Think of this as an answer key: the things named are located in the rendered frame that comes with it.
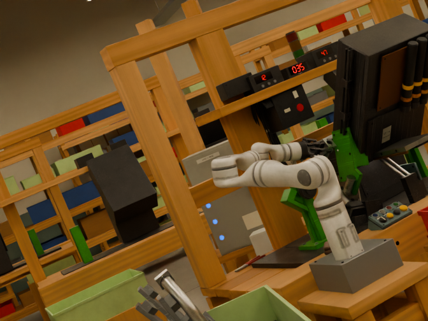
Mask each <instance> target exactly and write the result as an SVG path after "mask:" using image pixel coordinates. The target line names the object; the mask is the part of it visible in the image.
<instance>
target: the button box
mask: <svg viewBox="0 0 428 321"><path fill-rule="evenodd" d="M395 203H398V205H397V206H395V205H393V203H392V204H390V205H389V206H391V207H392V208H391V209H387V208H386V207H387V206H386V207H385V208H383V209H382V210H385V212H384V213H380V210H379V211H377V212H376V214H378V216H377V217H374V216H373V214H372V215H370V216H369V219H368V229H370V230H371V231H375V230H384V229H386V228H387V227H389V226H391V225H392V224H394V223H396V222H398V221H400V220H402V219H403V218H405V217H407V216H409V215H411V214H412V212H413V211H412V210H411V209H409V208H408V209H407V210H406V211H401V210H400V209H399V208H400V206H401V205H403V204H402V203H400V202H399V201H396V202H395ZM395 209H398V210H400V214H398V215H396V214H394V210H395ZM388 213H392V214H393V215H394V216H393V218H388V217H387V214H388ZM380 217H386V218H387V221H386V222H381V221H380Z"/></svg>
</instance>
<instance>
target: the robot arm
mask: <svg viewBox="0 0 428 321"><path fill-rule="evenodd" d="M311 141H313V142H312V143H310V142H311ZM324 145H325V143H324V142H321V143H320V142H317V140H316V139H311V138H303V140H302V141H298V142H292V143H286V144H281V145H270V144H266V143H260V142H258V143H254V144H253V145H252V147H251V150H249V151H247V152H244V153H240V154H234V155H226V156H222V157H217V158H216V159H213V160H212V162H211V170H212V175H213V182H214V184H215V186H216V187H220V188H231V187H295V188H299V189H308V190H311V189H316V188H318V194H317V197H316V198H315V200H314V202H313V205H314V208H315V210H316V213H317V215H318V218H319V221H320V223H321V225H322V228H323V230H324V233H325V236H326V238H327V241H328V243H329V246H330V248H331V250H332V254H333V256H334V258H335V260H345V259H350V258H352V257H354V256H356V255H357V254H359V253H361V252H363V251H364V249H363V247H362V244H361V242H360V239H359V236H358V234H357V231H356V229H355V226H354V224H352V222H351V220H350V217H349V215H348V212H347V210H346V207H345V204H344V202H343V199H342V197H341V187H340V185H339V181H338V178H337V176H336V172H335V170H334V167H333V165H332V163H331V162H330V160H329V159H328V158H327V157H325V155H326V154H327V153H331V152H332V150H333V148H323V147H324ZM321 151H322V152H321ZM269 152H270V155H271V158H272V160H269ZM308 157H309V158H311V159H309V160H307V161H305V162H302V163H300V164H297V162H296V161H300V160H305V159H307V158H308ZM281 162H286V163H287V164H288V166H286V165H283V164H282V163H281ZM238 169H240V170H242V171H245V172H244V173H243V174H242V175H241V176H240V177H239V176H238Z"/></svg>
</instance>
